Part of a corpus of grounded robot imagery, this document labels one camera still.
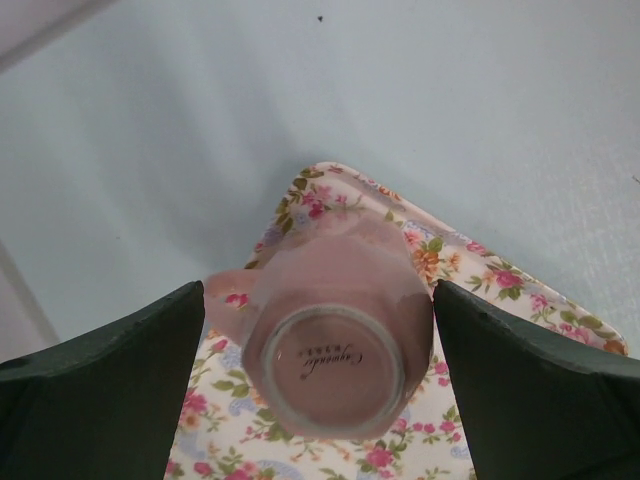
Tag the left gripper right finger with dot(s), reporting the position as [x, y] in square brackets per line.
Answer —
[535, 404]

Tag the pink mug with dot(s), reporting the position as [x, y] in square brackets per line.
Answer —
[336, 329]

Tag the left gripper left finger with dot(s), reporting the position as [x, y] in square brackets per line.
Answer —
[104, 405]

